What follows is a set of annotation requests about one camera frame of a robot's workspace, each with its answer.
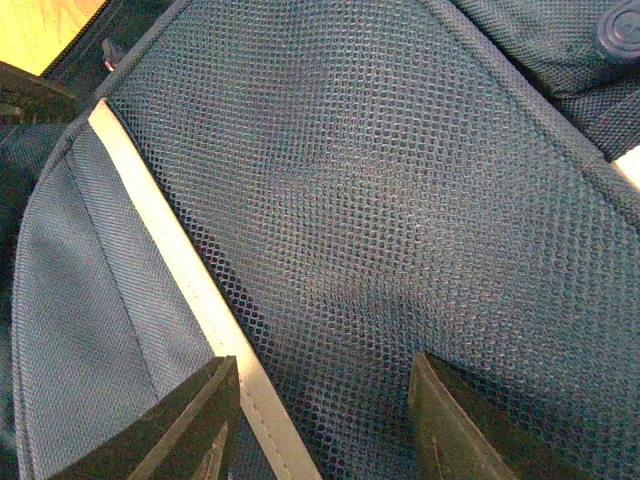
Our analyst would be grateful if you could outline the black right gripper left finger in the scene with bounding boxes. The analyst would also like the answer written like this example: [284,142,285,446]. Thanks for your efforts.
[53,356,240,479]

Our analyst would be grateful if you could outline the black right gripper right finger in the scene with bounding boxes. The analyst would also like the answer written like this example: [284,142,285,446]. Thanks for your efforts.
[408,353,590,479]

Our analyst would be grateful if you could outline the navy blue backpack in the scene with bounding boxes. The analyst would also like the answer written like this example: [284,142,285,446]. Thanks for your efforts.
[1,1,639,479]

